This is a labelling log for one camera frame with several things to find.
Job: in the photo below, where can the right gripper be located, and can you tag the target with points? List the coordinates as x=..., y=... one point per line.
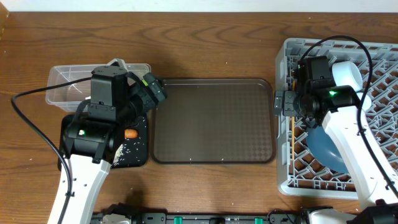
x=288, y=109

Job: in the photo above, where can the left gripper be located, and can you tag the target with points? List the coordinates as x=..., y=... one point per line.
x=150, y=99

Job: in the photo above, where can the wooden chopstick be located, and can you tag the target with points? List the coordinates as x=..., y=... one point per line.
x=293, y=130

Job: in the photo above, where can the orange carrot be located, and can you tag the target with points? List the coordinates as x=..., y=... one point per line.
x=130, y=133

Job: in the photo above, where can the pile of white rice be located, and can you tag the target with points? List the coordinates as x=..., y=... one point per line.
x=129, y=154

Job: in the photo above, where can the dark blue plate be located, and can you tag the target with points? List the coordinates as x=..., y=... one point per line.
x=324, y=150

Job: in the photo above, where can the light blue bowl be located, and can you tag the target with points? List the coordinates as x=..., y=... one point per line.
x=347, y=73

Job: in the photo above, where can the grey dishwasher rack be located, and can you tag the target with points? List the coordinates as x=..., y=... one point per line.
x=308, y=177

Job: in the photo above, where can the light blue cup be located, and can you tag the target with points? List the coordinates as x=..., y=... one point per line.
x=367, y=101

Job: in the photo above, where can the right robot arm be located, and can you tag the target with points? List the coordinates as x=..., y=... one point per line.
x=339, y=111

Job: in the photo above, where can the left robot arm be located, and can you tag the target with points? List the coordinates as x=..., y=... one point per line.
x=114, y=116

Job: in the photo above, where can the black plastic tray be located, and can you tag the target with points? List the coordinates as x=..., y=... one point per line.
x=94, y=141

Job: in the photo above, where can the dark brown serving tray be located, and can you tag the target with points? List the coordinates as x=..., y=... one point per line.
x=215, y=121

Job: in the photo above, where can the clear plastic bin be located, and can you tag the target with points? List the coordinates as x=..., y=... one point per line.
x=69, y=97

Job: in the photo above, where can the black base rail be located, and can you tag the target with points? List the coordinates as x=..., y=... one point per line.
x=163, y=218

